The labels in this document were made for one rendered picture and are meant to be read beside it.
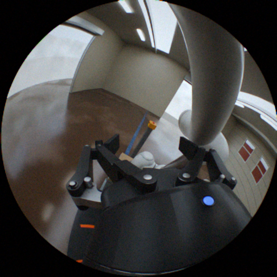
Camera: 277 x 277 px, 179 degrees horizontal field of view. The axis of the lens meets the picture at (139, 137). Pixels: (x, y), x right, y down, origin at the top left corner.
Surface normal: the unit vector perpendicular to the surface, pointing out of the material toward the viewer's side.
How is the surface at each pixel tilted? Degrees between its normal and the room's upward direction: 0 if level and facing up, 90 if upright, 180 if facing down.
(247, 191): 90
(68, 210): 0
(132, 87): 90
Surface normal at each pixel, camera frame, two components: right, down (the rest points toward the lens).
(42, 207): 0.44, -0.74
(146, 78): -0.18, 0.47
